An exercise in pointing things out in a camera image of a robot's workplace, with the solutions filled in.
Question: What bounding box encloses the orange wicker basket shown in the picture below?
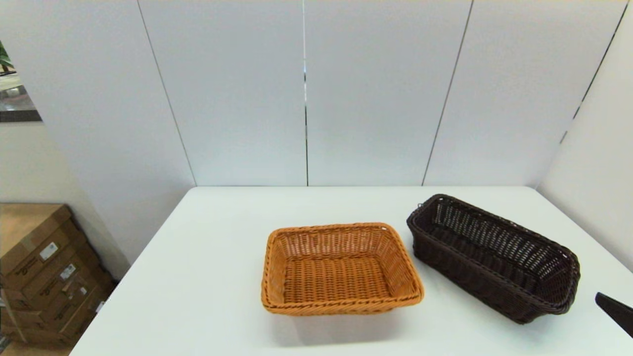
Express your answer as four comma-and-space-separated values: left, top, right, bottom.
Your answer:
261, 222, 425, 316

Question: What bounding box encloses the green potted plant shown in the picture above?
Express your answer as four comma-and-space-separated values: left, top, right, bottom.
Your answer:
0, 42, 14, 76

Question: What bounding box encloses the dark brown wicker basket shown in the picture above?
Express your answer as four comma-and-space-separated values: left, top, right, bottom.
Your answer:
407, 194, 582, 325

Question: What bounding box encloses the brown cardboard box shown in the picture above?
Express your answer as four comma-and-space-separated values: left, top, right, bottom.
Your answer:
10, 287, 118, 347
0, 242, 103, 314
0, 203, 89, 291
2, 267, 115, 342

